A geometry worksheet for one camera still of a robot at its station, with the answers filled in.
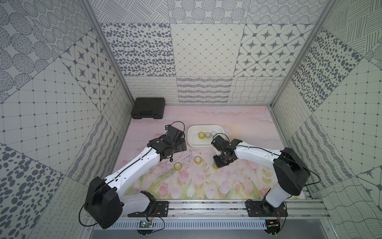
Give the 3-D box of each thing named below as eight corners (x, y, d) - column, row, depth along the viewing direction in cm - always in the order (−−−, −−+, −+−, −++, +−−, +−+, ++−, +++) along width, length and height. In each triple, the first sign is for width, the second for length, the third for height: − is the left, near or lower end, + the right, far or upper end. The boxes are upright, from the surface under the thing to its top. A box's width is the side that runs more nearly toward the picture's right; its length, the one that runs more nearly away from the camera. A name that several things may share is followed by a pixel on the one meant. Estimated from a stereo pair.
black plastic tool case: (130, 120, 113) (127, 115, 109) (136, 102, 126) (134, 97, 121) (162, 120, 113) (161, 115, 109) (166, 102, 126) (164, 97, 121)
